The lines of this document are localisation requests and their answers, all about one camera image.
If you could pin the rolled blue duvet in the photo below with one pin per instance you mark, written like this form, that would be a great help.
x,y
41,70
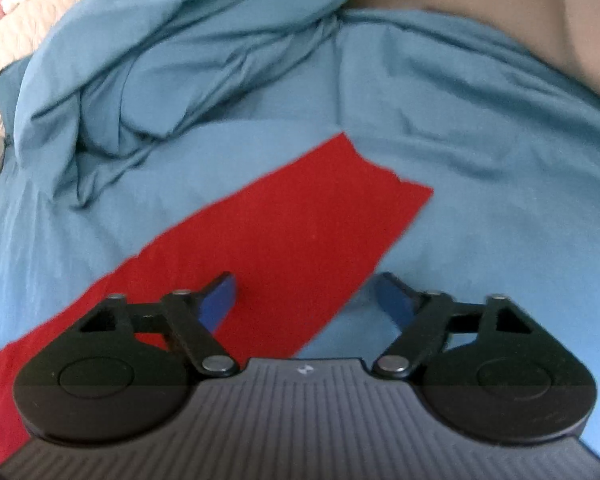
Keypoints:
x,y
116,77

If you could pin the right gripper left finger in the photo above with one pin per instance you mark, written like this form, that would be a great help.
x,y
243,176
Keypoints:
x,y
192,318

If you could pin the blue bed sheet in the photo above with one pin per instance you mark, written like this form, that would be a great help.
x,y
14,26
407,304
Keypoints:
x,y
509,147

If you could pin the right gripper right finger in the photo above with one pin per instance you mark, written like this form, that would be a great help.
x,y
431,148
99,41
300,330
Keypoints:
x,y
420,316

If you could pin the red knit sweater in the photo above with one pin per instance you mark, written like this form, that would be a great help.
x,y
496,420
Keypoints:
x,y
301,231

